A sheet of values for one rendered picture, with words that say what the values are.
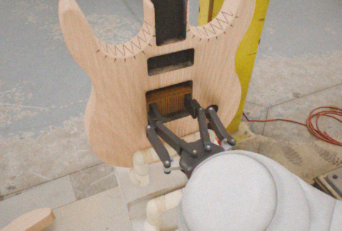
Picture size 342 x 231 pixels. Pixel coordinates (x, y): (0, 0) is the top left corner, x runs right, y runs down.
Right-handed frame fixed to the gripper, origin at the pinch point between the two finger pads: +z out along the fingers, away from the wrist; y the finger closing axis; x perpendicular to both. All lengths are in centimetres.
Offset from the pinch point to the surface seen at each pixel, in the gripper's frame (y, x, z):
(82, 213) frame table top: -24.4, -37.9, 6.2
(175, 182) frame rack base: -0.7, -20.9, -4.6
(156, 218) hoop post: -7.8, -22.1, -10.7
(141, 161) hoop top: -7.9, -10.8, -3.0
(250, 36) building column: 80, -43, 80
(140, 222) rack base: -10.8, -29.0, -6.9
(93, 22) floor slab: 19, -124, 295
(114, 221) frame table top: -16.7, -38.0, 0.6
